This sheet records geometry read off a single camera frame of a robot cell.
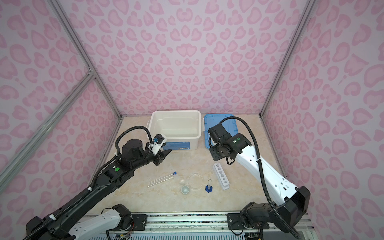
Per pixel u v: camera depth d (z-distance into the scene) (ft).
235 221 2.41
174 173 2.95
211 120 3.87
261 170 1.39
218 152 2.14
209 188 2.74
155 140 1.96
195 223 2.46
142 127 1.74
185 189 2.71
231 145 1.60
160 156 2.10
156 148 2.05
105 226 1.83
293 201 1.24
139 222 2.40
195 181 2.84
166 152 2.22
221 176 2.75
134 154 1.77
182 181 2.84
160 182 2.83
